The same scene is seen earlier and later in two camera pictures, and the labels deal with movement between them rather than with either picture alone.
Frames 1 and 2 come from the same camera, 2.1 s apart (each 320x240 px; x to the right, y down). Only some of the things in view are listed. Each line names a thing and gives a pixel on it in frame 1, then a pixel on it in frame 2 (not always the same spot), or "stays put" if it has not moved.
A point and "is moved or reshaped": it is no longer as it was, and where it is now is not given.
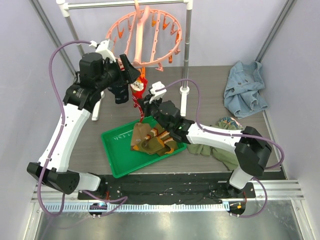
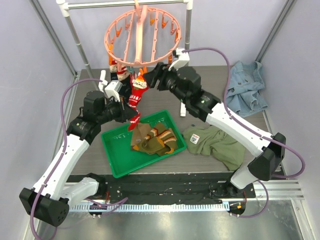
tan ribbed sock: x=139 y=131 stays put
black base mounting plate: x=166 y=188 stays put
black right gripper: x=146 y=105 → x=161 y=78
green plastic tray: x=121 y=159 stays put
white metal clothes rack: x=64 y=7 stays put
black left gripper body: x=125 y=76 → x=122 y=116
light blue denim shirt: x=244 y=89 stays put
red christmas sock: x=138 y=89 is moved or reshaped
